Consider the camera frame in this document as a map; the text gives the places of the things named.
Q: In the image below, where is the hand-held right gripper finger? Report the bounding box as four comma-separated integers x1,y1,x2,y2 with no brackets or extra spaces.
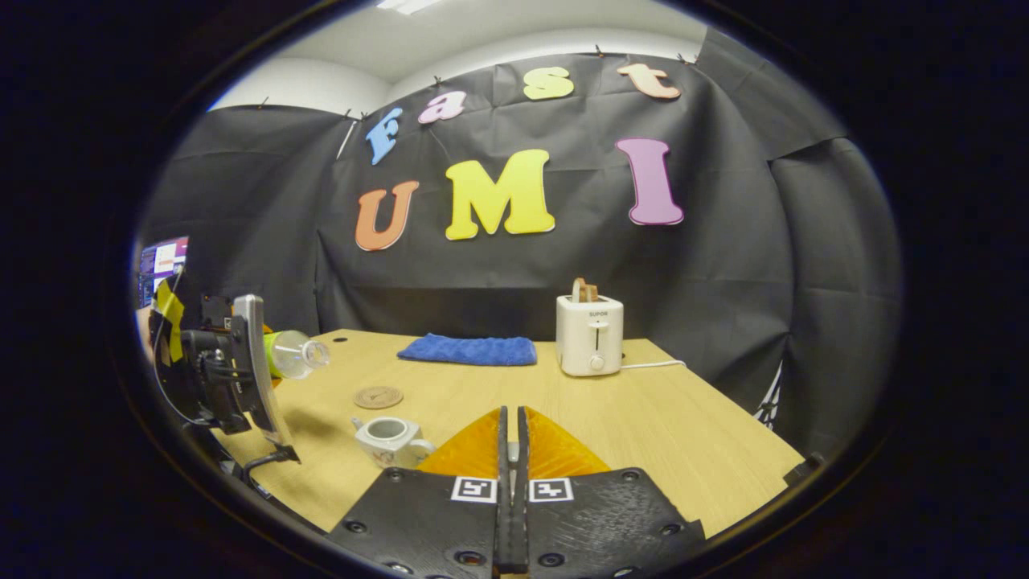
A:
517,406,708,579
326,406,513,579

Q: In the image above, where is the clear water bottle green label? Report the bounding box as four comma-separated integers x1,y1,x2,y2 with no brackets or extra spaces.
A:
264,330,330,380

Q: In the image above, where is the round cork coaster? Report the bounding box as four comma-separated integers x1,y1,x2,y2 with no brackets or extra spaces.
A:
354,386,404,410

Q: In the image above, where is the white teacup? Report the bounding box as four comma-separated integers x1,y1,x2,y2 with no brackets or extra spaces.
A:
351,417,437,470

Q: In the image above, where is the computer monitor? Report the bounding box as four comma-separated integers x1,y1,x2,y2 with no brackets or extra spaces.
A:
137,236,190,309

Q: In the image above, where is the blue towel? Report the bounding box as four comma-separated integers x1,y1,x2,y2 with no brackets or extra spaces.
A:
397,333,538,368

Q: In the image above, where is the white toaster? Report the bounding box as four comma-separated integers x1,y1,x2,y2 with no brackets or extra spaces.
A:
555,294,625,377

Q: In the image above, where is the black backdrop cloth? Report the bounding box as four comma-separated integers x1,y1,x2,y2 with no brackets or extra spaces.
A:
137,52,901,459

